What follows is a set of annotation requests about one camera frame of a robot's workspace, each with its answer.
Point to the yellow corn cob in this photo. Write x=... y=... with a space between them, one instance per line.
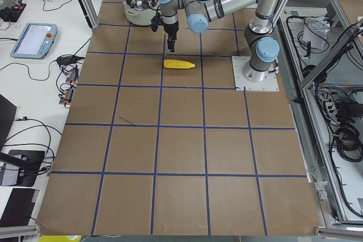
x=178 y=64

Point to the upper teach pendant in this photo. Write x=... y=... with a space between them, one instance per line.
x=35 y=41

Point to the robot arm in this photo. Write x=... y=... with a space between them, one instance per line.
x=200 y=13

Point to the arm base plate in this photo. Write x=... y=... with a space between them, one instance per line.
x=250 y=80

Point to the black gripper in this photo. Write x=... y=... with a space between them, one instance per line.
x=171 y=28

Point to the pale green cooking pot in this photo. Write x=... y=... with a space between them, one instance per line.
x=140 y=12

